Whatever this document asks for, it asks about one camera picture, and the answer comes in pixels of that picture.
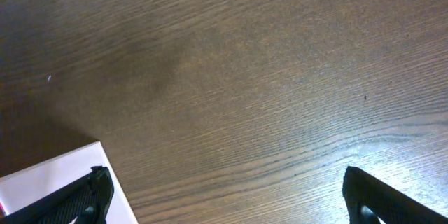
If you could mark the white open cardboard box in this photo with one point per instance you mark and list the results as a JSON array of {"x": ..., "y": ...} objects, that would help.
[{"x": 27, "y": 186}]

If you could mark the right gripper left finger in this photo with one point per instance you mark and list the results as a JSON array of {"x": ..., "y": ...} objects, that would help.
[{"x": 85, "y": 200}]

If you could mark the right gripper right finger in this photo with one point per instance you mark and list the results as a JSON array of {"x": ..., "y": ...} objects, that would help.
[{"x": 370, "y": 200}]

